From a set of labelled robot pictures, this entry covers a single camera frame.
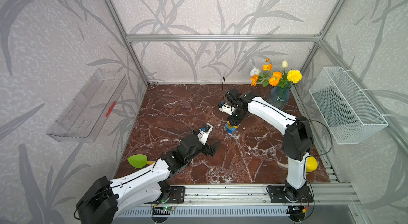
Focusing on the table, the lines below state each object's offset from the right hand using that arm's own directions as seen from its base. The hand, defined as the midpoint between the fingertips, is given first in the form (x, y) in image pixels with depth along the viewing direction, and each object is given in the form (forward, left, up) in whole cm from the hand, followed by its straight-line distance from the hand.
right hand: (232, 120), depth 89 cm
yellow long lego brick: (-4, -1, -1) cm, 4 cm away
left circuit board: (-40, +31, -9) cm, 52 cm away
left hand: (-12, +11, +4) cm, 16 cm away
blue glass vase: (+16, -31, 0) cm, 35 cm away
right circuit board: (-42, -27, -13) cm, 52 cm away
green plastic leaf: (-19, +51, -9) cm, 56 cm away
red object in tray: (-8, +55, +23) cm, 60 cm away
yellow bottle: (-24, -35, -1) cm, 43 cm away
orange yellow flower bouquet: (+17, -28, +15) cm, 36 cm away
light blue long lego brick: (-3, +2, -5) cm, 6 cm away
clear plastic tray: (-9, +67, +20) cm, 70 cm away
